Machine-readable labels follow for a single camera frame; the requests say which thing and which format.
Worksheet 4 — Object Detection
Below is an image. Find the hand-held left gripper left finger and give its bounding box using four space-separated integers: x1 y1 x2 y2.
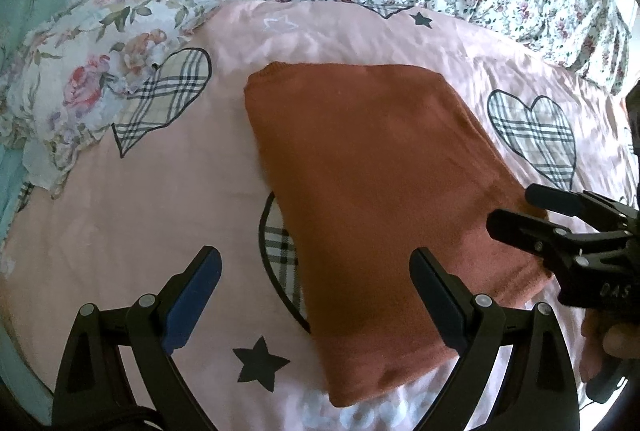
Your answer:
52 246 222 431

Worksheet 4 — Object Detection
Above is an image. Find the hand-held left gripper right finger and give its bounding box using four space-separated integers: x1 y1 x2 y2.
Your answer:
409 247 581 431

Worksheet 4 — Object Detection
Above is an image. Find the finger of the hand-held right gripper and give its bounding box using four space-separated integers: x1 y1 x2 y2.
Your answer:
486 208 576 264
525 183 608 218

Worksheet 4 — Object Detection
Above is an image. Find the orange shirt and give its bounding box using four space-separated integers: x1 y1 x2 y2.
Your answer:
243 62 553 408

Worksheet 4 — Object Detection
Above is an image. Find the person's right hand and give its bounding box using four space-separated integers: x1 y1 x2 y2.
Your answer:
581 308 640 384

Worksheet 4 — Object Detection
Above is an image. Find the pink heart print bedsheet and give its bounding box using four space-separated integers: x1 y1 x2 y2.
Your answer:
0 1 640 431

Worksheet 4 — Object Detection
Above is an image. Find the large rose print pillow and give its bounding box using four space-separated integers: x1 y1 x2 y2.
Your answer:
7 0 223 200

